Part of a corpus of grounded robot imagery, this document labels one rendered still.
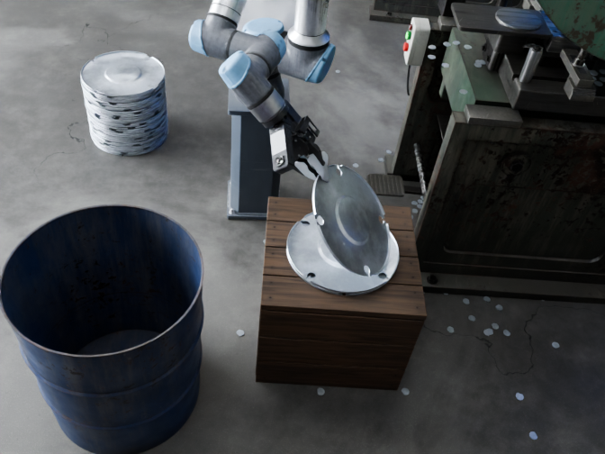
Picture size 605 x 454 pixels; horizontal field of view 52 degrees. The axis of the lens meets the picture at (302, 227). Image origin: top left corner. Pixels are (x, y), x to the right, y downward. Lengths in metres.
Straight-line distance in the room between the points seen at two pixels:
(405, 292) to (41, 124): 1.63
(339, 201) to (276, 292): 0.27
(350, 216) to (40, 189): 1.21
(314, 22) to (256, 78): 0.37
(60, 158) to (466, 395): 1.62
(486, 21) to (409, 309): 0.79
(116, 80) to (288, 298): 1.16
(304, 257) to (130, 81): 1.06
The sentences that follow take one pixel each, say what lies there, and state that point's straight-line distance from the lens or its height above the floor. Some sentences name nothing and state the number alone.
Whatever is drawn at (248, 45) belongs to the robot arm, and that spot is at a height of 0.80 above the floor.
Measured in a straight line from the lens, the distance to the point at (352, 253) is 1.50.
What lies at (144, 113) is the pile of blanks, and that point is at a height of 0.18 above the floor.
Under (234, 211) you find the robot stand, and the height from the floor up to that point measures 0.02.
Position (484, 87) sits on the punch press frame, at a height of 0.64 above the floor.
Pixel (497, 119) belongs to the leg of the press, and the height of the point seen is 0.64.
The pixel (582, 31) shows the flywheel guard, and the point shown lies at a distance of 1.37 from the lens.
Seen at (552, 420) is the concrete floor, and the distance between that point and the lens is 1.94.
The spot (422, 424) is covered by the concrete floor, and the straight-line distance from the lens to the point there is 1.80.
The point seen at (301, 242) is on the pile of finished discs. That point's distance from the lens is 1.61.
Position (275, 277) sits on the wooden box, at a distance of 1.55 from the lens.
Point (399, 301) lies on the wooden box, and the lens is 1.55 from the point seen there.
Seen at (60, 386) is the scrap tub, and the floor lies 0.33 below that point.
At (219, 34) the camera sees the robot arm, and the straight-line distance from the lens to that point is 1.51.
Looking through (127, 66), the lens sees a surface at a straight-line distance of 2.43.
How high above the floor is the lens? 1.54
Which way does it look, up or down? 45 degrees down
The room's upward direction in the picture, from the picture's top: 8 degrees clockwise
